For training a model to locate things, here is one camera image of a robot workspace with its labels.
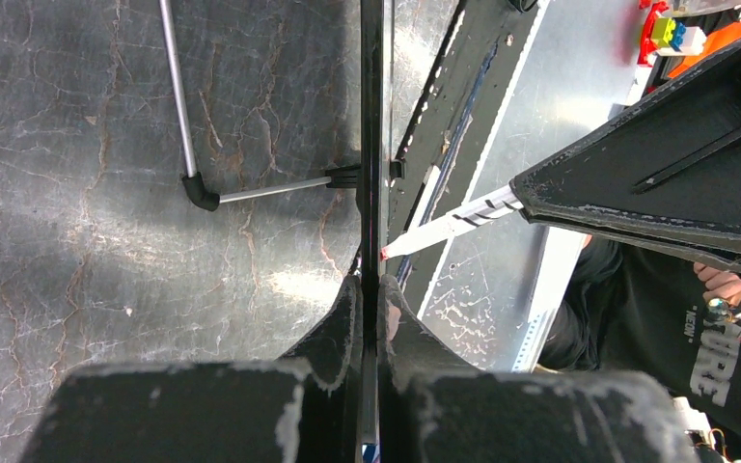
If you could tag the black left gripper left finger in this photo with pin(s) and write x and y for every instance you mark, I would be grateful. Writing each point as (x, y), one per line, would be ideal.
(114, 412)

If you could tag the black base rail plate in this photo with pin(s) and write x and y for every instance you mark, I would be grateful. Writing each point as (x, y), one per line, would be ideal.
(468, 87)

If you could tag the small white whiteboard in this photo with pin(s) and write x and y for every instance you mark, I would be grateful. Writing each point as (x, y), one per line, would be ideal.
(370, 140)

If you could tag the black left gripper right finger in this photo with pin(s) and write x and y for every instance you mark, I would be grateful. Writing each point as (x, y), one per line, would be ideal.
(434, 407)

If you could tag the colourful toy blocks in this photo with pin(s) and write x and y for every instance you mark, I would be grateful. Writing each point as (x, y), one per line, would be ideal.
(664, 36)

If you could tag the red whiteboard marker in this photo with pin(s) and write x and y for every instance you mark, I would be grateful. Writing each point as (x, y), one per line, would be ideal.
(465, 218)

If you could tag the person in black shirt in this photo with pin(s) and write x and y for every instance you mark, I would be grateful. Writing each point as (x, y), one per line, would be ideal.
(675, 320)

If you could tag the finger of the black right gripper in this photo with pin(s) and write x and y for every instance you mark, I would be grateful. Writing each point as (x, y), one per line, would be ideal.
(664, 175)

